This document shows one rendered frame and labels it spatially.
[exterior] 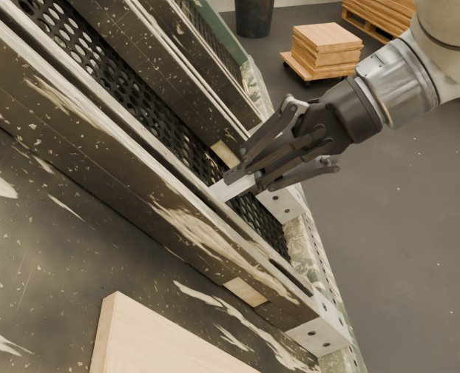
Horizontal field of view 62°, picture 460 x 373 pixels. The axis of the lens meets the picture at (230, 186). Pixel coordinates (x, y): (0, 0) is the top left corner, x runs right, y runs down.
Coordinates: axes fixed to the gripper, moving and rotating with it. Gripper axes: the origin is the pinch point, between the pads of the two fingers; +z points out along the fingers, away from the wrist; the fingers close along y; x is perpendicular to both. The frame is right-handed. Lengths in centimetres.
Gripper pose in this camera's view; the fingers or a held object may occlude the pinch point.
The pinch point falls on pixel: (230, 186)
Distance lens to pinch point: 51.6
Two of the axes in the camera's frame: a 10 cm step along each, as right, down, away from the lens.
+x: 0.9, 6.5, -7.6
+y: -5.8, -5.8, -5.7
